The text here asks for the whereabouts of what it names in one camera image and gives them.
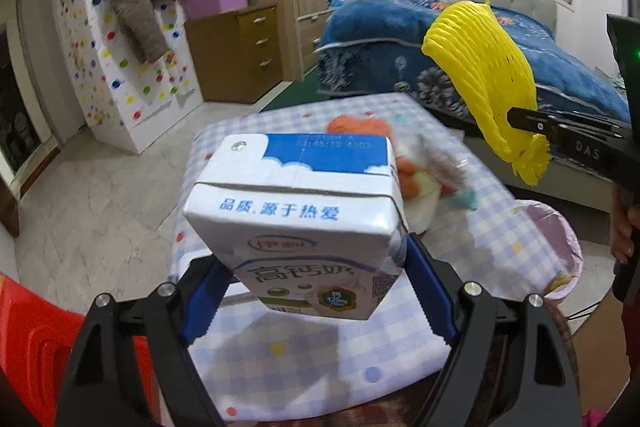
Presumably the yellow foam fruit net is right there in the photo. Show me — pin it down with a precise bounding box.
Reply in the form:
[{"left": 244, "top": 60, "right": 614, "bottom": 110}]
[{"left": 421, "top": 0, "right": 551, "bottom": 186}]

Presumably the white blue milk carton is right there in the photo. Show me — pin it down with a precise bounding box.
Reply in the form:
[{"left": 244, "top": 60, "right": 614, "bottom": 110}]
[{"left": 183, "top": 133, "right": 407, "bottom": 321}]

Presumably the pink lined trash bin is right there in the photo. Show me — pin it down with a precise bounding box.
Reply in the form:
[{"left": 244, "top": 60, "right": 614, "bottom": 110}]
[{"left": 514, "top": 199, "right": 584, "bottom": 305}]

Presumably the orange plastic wrapper trash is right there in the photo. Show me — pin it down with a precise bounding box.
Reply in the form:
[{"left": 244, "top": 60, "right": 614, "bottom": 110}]
[{"left": 326, "top": 115, "right": 478, "bottom": 236}]

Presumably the operator right hand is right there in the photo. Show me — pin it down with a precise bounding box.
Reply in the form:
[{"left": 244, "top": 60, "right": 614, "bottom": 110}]
[{"left": 610, "top": 184, "right": 640, "bottom": 265}]

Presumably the checkered blue white tablecloth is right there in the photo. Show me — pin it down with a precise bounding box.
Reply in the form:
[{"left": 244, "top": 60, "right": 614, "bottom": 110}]
[{"left": 182, "top": 93, "right": 566, "bottom": 421}]

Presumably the blue floral bed blanket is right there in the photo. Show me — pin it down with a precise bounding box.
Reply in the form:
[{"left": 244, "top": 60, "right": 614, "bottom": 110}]
[{"left": 318, "top": 0, "right": 630, "bottom": 124}]

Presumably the white polka dot cabinet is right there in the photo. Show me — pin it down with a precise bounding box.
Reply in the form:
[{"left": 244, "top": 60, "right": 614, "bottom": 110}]
[{"left": 52, "top": 0, "right": 203, "bottom": 154}]

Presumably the brown wooden drawer cabinet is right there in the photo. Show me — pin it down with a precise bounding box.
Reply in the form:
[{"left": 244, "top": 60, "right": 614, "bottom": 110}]
[{"left": 184, "top": 5, "right": 283, "bottom": 104}]

